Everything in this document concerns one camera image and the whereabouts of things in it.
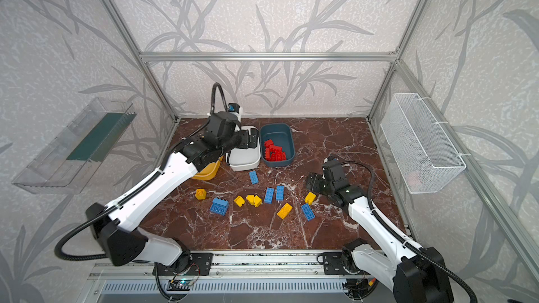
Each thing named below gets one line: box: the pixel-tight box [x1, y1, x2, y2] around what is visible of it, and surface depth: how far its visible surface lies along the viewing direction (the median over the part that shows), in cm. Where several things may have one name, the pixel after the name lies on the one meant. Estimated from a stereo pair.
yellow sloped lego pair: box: [245, 194, 264, 207], surface depth 88 cm
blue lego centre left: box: [263, 187, 275, 205], surface depth 91 cm
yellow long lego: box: [276, 202, 293, 220], surface depth 88 cm
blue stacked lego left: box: [209, 197, 229, 217], surface depth 88 cm
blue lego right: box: [301, 203, 316, 222], surface depth 86 cm
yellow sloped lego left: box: [233, 195, 245, 207], surface depth 89 cm
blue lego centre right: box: [275, 185, 285, 202], surface depth 91 cm
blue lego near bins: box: [249, 170, 259, 185], surface depth 98 cm
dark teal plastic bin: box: [259, 122, 296, 167], surface depth 104 cm
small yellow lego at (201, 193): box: [195, 188, 208, 200], surface depth 90 cm
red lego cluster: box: [263, 138, 288, 162], surface depth 103 cm
